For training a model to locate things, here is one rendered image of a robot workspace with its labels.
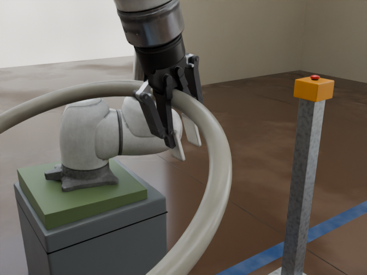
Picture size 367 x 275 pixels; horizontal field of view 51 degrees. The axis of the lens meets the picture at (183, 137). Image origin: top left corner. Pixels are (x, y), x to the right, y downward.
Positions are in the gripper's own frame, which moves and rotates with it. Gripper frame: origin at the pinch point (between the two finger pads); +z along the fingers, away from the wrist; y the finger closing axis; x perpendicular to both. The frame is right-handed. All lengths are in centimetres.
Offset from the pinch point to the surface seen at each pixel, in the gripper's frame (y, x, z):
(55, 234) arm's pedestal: 22, -40, 37
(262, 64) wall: -473, -335, 332
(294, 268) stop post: -58, -15, 140
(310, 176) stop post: -80, -19, 94
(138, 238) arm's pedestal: 3, -34, 57
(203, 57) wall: -359, -364, 262
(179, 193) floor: -79, -126, 174
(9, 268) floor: 39, -134, 126
